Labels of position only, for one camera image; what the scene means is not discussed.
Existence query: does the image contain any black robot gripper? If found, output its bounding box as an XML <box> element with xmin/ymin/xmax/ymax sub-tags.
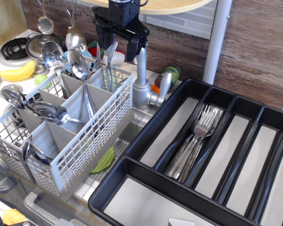
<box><xmin>92</xmin><ymin>0</ymin><xmax>150</xmax><ymax>63</ymax></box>

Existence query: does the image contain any silver fork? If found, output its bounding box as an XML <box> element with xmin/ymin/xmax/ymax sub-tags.
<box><xmin>105</xmin><ymin>41</ymin><xmax>118</xmax><ymax>93</ymax></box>

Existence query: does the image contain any silver knife in basket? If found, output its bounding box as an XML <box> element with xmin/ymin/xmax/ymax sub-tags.
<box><xmin>88</xmin><ymin>42</ymin><xmax>101</xmax><ymax>78</ymax></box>

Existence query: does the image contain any grey plastic cutlery basket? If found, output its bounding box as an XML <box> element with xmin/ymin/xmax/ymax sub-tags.
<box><xmin>0</xmin><ymin>66</ymin><xmax>134</xmax><ymax>202</ymax></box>

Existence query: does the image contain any silver spoon at basket corner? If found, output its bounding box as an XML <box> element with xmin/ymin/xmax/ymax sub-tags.
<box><xmin>22</xmin><ymin>135</ymin><xmax>53</xmax><ymax>165</ymax></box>

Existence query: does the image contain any black cutlery tray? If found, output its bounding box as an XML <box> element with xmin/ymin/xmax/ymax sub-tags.
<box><xmin>88</xmin><ymin>79</ymin><xmax>283</xmax><ymax>226</ymax></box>

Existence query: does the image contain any white red toy cake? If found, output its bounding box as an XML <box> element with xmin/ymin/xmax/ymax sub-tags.
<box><xmin>102</xmin><ymin>51</ymin><xmax>125</xmax><ymax>65</ymax></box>

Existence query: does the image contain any wooden round shelf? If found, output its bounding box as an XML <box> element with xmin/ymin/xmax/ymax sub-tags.
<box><xmin>77</xmin><ymin>0</ymin><xmax>212</xmax><ymax>15</ymax></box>

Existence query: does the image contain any hanging silver ladle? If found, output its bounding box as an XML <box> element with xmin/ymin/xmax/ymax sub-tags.
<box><xmin>64</xmin><ymin>1</ymin><xmax>86</xmax><ymax>54</ymax></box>

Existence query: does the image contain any large silver spoon middle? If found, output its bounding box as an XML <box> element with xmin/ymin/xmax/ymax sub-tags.
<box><xmin>67</xmin><ymin>49</ymin><xmax>94</xmax><ymax>119</ymax></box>

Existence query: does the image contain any large silver spoon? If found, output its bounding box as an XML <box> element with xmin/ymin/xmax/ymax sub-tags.
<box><xmin>42</xmin><ymin>41</ymin><xmax>69</xmax><ymax>99</ymax></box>
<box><xmin>67</xmin><ymin>49</ymin><xmax>94</xmax><ymax>119</ymax></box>

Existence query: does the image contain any silver kitchen faucet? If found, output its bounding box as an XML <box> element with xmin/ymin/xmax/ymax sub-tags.
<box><xmin>133</xmin><ymin>48</ymin><xmax>172</xmax><ymax>109</ymax></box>

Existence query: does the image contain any green toy can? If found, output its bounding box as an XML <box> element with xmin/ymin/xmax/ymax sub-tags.
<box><xmin>154</xmin><ymin>65</ymin><xmax>183</xmax><ymax>91</ymax></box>

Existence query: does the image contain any large silver spoon left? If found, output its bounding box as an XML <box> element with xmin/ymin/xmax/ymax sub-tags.
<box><xmin>42</xmin><ymin>41</ymin><xmax>69</xmax><ymax>99</ymax></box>

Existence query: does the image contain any hanging silver skimmer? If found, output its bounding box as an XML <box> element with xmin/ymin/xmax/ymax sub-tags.
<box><xmin>37</xmin><ymin>0</ymin><xmax>54</xmax><ymax>35</ymax></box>

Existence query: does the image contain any silver pot with lid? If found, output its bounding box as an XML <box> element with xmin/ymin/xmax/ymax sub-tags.
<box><xmin>25</xmin><ymin>33</ymin><xmax>64</xmax><ymax>65</ymax></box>

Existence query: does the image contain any green toy ball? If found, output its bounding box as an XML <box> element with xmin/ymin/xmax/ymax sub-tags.
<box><xmin>34</xmin><ymin>74</ymin><xmax>51</xmax><ymax>89</ymax></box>

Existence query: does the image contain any yellow toy banana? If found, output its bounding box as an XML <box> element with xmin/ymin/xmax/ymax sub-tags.
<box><xmin>0</xmin><ymin>60</ymin><xmax>36</xmax><ymax>81</ymax></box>

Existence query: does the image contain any white vertical pole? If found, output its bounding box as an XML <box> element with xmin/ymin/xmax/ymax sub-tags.
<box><xmin>202</xmin><ymin>0</ymin><xmax>233</xmax><ymax>85</ymax></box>

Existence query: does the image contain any black stove coil burner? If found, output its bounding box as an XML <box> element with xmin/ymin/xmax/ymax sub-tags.
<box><xmin>0</xmin><ymin>38</ymin><xmax>28</xmax><ymax>60</ymax></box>

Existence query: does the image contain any pile of silver forks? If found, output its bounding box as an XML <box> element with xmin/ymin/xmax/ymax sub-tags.
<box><xmin>166</xmin><ymin>104</ymin><xmax>224</xmax><ymax>180</ymax></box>

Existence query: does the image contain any green toy leaf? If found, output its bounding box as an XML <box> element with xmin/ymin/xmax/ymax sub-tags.
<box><xmin>89</xmin><ymin>146</ymin><xmax>115</xmax><ymax>174</ymax></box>

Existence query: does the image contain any silver spoon lying front left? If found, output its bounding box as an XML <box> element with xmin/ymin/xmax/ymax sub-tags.
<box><xmin>0</xmin><ymin>89</ymin><xmax>86</xmax><ymax>126</ymax></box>

